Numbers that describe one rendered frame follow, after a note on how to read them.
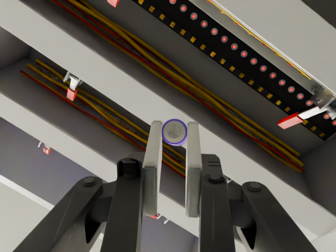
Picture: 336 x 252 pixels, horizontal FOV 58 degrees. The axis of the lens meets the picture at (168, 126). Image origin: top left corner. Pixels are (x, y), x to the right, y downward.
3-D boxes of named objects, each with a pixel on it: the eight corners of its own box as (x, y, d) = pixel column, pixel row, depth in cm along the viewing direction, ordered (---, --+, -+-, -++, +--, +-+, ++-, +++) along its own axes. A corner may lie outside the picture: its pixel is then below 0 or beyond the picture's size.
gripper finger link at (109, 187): (139, 226, 14) (76, 225, 14) (148, 173, 19) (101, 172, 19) (139, 199, 14) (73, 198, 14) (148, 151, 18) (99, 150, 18)
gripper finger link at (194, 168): (187, 168, 15) (202, 169, 15) (187, 120, 22) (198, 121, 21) (185, 218, 16) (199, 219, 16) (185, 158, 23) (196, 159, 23)
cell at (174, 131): (191, 132, 27) (192, 127, 21) (180, 149, 27) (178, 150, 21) (174, 121, 27) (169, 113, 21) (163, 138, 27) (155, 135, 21)
